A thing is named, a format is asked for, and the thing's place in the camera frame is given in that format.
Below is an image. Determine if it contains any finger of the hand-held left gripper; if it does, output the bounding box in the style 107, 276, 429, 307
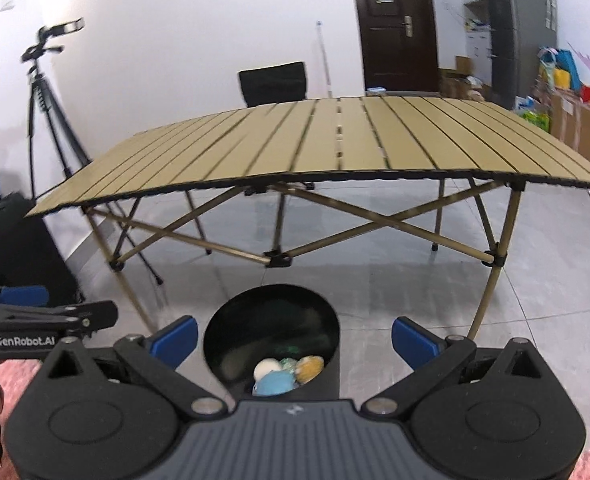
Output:
0, 301, 118, 337
0, 286, 50, 307

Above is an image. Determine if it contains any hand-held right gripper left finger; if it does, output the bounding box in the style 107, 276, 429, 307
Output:
45, 316, 228, 420

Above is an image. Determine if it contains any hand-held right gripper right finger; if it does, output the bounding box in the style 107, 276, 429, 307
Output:
361, 316, 546, 420

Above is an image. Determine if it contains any black trash bin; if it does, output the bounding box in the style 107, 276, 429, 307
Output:
202, 284, 341, 401

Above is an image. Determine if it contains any yellow plush toy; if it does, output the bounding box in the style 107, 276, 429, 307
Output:
295, 355, 326, 386

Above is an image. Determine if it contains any light blue fluffy cloth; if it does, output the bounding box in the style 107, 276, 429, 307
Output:
252, 370, 296, 397

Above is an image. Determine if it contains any black bag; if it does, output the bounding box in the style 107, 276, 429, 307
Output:
0, 192, 83, 306

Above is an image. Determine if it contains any black tripod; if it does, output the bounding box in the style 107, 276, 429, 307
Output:
21, 42, 163, 286

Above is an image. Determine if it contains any tan folding table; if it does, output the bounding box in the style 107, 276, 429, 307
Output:
25, 95, 590, 356

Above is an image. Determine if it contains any green packet bag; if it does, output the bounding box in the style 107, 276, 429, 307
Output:
522, 110, 550, 133

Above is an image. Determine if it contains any small cardboard box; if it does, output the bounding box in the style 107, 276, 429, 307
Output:
440, 55, 493, 103

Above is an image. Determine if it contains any large cardboard box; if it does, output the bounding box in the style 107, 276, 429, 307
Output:
547, 89, 590, 153

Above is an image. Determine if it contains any black folding chair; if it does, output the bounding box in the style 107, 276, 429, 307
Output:
238, 61, 308, 108

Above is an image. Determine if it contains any blue gift bag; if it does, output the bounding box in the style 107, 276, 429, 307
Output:
555, 50, 583, 91

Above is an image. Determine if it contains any dark brown door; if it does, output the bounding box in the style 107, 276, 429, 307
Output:
349, 0, 441, 95

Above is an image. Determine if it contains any white cabinet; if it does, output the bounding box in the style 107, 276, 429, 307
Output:
462, 0, 493, 73

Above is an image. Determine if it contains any grey refrigerator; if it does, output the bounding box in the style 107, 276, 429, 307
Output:
482, 0, 560, 108

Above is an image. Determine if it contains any phone on tripod mount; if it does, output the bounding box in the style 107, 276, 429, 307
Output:
38, 17, 85, 43

